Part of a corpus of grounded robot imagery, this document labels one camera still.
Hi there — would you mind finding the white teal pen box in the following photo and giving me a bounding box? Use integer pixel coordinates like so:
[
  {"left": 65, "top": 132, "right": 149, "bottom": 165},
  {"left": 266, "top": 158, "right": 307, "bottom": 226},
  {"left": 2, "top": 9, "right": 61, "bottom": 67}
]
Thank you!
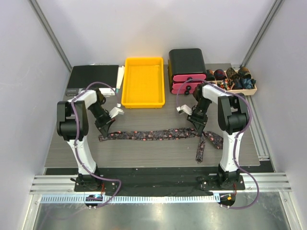
[{"left": 116, "top": 66, "right": 125, "bottom": 93}]

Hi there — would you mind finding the rolled orange dark tie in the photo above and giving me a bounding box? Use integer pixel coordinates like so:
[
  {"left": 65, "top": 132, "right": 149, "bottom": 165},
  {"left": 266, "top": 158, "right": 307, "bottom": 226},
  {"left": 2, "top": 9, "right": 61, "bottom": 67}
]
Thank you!
[{"left": 238, "top": 67, "right": 251, "bottom": 78}]

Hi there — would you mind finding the wooden compartment box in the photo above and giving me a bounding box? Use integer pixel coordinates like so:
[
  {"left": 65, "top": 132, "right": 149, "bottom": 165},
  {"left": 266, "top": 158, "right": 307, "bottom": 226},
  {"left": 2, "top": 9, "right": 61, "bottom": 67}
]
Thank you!
[{"left": 202, "top": 69, "right": 257, "bottom": 96}]

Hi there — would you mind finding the rolled brown patterned tie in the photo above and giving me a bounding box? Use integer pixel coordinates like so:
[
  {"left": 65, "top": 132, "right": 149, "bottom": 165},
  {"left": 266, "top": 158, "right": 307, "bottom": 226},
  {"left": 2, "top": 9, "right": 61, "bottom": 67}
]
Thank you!
[{"left": 226, "top": 68, "right": 240, "bottom": 80}]

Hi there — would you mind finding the rolled red patterned tie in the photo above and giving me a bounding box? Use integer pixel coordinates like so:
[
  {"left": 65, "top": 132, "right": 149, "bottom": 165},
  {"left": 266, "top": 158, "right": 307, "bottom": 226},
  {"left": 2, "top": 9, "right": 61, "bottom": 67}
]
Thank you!
[{"left": 214, "top": 69, "right": 227, "bottom": 81}]

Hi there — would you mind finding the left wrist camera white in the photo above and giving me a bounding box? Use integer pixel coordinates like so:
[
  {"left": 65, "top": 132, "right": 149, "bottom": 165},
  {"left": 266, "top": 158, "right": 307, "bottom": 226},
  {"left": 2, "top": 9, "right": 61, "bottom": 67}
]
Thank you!
[{"left": 109, "top": 103, "right": 124, "bottom": 118}]

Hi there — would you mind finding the rolled navy tie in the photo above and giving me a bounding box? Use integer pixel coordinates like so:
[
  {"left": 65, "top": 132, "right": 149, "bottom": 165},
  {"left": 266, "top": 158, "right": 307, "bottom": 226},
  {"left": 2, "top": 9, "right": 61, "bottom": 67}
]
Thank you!
[{"left": 230, "top": 77, "right": 243, "bottom": 90}]

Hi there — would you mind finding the dark patterned necktie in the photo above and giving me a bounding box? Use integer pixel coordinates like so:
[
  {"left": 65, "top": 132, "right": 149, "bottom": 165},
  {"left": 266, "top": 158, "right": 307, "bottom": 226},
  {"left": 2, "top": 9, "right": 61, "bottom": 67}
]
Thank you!
[{"left": 98, "top": 127, "right": 224, "bottom": 163}]

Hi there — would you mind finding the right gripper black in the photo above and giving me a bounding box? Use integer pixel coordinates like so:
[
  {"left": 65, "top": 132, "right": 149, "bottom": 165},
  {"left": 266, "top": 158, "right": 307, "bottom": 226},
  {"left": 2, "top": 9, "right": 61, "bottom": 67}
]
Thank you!
[{"left": 187, "top": 98, "right": 212, "bottom": 135}]

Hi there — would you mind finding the rolled floral tie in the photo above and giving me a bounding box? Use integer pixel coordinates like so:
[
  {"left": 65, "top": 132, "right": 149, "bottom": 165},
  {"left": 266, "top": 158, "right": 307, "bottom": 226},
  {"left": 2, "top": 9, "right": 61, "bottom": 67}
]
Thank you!
[{"left": 217, "top": 79, "right": 233, "bottom": 91}]

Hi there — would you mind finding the purple cable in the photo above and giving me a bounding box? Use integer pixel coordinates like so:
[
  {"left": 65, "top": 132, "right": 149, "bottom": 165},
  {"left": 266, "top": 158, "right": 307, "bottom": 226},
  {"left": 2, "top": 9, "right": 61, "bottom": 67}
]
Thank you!
[
  {"left": 176, "top": 79, "right": 260, "bottom": 210},
  {"left": 71, "top": 81, "right": 123, "bottom": 208}
]

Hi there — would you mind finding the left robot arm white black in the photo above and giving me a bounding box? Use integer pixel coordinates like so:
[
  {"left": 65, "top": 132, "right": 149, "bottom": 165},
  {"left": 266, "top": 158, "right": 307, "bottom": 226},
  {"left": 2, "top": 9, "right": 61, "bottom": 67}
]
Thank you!
[{"left": 57, "top": 88, "right": 115, "bottom": 191}]

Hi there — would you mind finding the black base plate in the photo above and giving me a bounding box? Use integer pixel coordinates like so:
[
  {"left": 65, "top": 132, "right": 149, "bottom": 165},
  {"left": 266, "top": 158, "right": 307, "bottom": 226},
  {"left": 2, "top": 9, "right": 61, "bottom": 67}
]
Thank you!
[{"left": 74, "top": 167, "right": 246, "bottom": 197}]

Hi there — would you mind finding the white slotted cable duct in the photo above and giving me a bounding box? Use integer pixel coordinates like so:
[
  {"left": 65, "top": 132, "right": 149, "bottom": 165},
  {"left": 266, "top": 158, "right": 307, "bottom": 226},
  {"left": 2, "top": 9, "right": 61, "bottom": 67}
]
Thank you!
[{"left": 40, "top": 194, "right": 220, "bottom": 204}]

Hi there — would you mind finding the rolled blue tie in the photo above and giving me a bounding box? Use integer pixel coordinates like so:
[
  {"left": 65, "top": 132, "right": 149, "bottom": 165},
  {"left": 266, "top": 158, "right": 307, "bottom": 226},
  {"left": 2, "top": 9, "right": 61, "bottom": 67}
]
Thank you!
[{"left": 240, "top": 77, "right": 256, "bottom": 90}]

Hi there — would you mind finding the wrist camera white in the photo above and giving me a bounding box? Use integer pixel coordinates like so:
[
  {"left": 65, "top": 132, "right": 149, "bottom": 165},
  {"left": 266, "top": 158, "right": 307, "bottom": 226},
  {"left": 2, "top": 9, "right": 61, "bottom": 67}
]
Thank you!
[
  {"left": 109, "top": 103, "right": 124, "bottom": 118},
  {"left": 176, "top": 104, "right": 192, "bottom": 115}
]

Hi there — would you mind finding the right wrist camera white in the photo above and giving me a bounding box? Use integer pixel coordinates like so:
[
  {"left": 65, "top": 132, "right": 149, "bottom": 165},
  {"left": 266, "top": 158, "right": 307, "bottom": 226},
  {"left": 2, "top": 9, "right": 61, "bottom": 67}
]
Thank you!
[{"left": 176, "top": 104, "right": 192, "bottom": 115}]

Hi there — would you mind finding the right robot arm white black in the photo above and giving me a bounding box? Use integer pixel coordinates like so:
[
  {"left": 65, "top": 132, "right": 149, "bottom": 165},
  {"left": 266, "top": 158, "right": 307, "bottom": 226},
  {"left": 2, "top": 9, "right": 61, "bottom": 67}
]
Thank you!
[{"left": 187, "top": 83, "right": 251, "bottom": 190}]

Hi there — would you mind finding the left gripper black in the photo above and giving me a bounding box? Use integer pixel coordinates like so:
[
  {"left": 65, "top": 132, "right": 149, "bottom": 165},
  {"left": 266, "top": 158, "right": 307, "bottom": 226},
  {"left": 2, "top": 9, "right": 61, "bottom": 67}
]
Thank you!
[{"left": 88, "top": 103, "right": 115, "bottom": 138}]

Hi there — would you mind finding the black binder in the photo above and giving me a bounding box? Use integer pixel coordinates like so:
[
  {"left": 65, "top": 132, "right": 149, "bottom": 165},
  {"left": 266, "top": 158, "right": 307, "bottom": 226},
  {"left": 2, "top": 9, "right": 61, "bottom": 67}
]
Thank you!
[{"left": 65, "top": 65, "right": 119, "bottom": 96}]

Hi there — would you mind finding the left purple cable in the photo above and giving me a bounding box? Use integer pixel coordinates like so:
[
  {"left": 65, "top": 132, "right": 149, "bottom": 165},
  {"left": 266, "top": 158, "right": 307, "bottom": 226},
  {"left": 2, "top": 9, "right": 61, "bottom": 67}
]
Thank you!
[{"left": 71, "top": 81, "right": 123, "bottom": 208}]

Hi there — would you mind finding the yellow plastic tray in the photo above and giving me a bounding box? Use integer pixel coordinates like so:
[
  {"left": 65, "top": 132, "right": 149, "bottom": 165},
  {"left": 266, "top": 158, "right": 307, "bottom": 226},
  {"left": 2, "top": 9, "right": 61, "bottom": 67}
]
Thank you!
[{"left": 121, "top": 57, "right": 165, "bottom": 109}]

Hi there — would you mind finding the black pink drawer unit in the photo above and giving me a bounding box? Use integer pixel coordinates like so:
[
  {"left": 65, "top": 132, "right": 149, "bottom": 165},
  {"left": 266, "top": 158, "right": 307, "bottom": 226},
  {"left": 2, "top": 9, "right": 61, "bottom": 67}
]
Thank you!
[{"left": 168, "top": 48, "right": 207, "bottom": 95}]

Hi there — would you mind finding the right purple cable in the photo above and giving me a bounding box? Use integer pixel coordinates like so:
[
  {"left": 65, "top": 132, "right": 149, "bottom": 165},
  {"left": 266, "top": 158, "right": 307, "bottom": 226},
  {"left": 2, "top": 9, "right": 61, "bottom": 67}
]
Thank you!
[{"left": 176, "top": 79, "right": 260, "bottom": 210}]

